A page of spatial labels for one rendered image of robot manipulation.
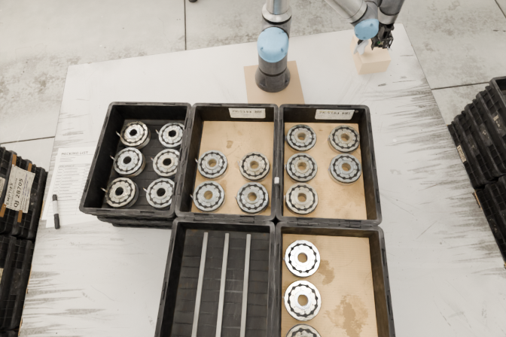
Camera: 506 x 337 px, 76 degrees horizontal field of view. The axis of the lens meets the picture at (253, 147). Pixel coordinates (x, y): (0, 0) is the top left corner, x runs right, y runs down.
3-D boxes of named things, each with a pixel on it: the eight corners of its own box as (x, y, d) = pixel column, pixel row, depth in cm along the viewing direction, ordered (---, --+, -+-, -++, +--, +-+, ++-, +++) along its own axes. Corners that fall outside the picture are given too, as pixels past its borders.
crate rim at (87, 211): (112, 104, 117) (109, 101, 115) (193, 105, 114) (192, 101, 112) (80, 214, 100) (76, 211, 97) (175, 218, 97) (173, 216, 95)
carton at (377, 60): (349, 47, 147) (353, 34, 141) (376, 44, 147) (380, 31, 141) (358, 74, 140) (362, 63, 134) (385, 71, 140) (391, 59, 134)
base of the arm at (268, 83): (251, 68, 142) (251, 52, 133) (285, 62, 143) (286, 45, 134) (258, 95, 136) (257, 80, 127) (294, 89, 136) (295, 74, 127)
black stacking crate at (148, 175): (124, 118, 125) (111, 102, 115) (199, 119, 123) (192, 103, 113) (97, 220, 108) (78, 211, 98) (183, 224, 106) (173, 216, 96)
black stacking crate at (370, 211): (278, 121, 120) (279, 104, 110) (360, 122, 118) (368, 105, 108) (275, 229, 103) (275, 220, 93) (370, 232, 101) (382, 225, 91)
